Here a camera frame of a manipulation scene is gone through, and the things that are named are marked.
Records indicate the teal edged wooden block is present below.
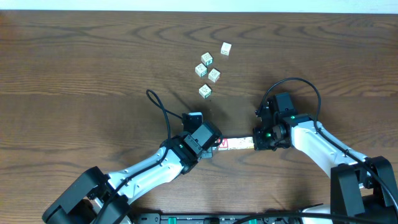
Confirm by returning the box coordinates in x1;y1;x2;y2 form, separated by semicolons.
195;63;208;77

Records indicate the plain wooden block centre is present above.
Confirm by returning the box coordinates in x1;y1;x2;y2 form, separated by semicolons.
208;68;221;83

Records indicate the black cable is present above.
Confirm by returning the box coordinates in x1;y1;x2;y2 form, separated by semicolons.
257;77;398;218
93;89;185;224

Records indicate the plain wooden block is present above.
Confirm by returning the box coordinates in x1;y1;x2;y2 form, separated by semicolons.
208;68;221;83
220;42;232;56

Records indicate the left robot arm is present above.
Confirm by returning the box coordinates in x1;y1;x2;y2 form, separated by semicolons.
42;121;222;223

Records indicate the red letter block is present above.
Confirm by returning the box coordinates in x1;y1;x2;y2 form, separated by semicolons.
218;139;229;151

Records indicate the wooden block row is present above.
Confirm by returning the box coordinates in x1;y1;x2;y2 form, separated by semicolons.
238;138;246;149

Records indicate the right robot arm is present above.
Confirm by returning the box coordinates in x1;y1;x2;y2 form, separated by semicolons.
253;109;397;223

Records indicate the left black cable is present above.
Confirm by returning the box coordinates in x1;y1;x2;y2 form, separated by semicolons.
93;89;185;224

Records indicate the right black cable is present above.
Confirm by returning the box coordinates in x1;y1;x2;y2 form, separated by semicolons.
257;77;398;218

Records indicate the green edged wooden block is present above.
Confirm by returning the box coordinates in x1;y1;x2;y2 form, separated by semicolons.
201;52;213;66

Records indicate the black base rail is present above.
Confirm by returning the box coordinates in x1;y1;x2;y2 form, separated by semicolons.
132;213;303;224

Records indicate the far plain wooden block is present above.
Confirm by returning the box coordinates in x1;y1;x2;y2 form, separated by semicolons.
220;42;232;56

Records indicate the yellow edged wooden block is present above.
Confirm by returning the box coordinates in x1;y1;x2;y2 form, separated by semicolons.
198;84;212;99

